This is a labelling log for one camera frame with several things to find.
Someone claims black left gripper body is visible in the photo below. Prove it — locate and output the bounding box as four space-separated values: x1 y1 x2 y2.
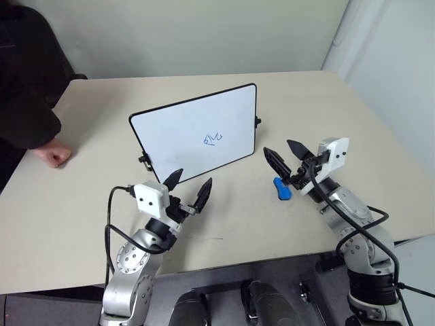
165 195 198 228

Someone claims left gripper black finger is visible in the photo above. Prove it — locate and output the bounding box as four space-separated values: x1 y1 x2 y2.
193 177 213 215
163 168 185 192

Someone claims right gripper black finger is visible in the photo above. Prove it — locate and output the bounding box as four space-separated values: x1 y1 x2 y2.
286 139 311 160
263 147 292 181

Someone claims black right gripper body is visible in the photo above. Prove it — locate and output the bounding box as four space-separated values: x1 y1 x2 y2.
289 151 331 190

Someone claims blue eraser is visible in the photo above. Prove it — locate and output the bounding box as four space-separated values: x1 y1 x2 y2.
271 177 293 201

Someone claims bystander bare hand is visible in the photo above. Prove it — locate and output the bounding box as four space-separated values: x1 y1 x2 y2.
33 140 73 169

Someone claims black-framed whiteboard with stand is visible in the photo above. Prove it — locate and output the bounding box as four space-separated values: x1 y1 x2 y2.
128 83 262 184

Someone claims black table edge clamp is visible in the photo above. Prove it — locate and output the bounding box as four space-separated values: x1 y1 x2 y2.
317 255 345 273

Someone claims dark rounded shape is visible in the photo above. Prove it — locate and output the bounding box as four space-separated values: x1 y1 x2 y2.
240 280 297 326
172 288 213 326

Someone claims bystander black jacket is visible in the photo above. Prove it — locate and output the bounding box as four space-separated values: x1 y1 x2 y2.
0 0 88 191

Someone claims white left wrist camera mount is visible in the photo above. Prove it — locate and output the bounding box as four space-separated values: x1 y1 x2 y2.
133 180 171 219

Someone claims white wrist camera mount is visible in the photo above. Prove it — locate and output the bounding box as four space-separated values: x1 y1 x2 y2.
298 137 351 197
133 180 171 219

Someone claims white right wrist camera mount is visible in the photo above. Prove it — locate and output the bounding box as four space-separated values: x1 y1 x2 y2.
298 137 351 197

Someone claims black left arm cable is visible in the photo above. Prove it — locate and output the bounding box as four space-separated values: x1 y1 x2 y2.
103 185 171 285

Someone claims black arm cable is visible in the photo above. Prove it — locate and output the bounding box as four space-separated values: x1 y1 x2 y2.
103 185 171 285
307 161 435 326

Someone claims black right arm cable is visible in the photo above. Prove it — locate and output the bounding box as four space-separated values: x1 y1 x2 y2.
307 161 435 326

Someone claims small black metal bracket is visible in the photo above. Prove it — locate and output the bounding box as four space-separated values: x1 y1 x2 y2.
298 280 313 304

